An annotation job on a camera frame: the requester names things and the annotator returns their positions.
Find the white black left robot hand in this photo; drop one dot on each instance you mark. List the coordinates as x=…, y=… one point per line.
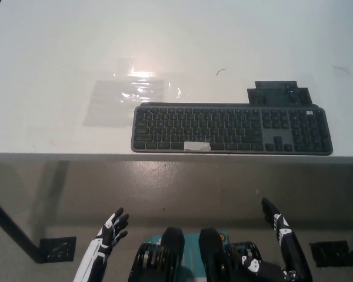
x=109, y=238

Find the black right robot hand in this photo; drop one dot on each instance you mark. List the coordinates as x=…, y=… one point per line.
x=279, y=221

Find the black robot body teal top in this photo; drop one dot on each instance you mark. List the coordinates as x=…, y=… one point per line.
x=194, y=255

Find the black floor tape marker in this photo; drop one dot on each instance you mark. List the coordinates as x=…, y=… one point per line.
x=329, y=253
x=58, y=249

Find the black table leg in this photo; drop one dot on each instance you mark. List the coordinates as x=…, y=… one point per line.
x=14, y=229

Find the white tape piece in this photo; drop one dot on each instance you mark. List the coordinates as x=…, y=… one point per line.
x=196, y=146

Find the black flat holder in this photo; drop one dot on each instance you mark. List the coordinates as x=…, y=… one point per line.
x=270, y=97

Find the grey translucent film sheet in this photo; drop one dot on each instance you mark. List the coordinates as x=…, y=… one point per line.
x=106, y=105

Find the clear glossy plastic film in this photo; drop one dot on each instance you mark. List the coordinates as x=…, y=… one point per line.
x=141, y=85

